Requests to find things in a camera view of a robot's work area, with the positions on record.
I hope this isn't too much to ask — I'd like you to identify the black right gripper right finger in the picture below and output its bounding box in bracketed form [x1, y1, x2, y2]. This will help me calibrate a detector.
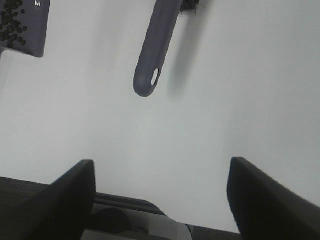
[227, 157, 320, 240]

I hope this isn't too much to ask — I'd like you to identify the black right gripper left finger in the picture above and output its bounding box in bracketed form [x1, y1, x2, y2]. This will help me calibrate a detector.
[0, 160, 96, 240]

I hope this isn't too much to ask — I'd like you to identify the pile of coffee beans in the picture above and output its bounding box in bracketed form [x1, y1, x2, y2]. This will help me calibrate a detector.
[0, 0, 28, 49]

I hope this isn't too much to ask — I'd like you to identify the purple hand brush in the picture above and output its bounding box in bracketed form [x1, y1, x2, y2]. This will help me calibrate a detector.
[133, 0, 199, 98]

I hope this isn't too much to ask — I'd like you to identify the purple dustpan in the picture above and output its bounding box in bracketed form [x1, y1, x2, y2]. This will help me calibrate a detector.
[0, 0, 51, 58]

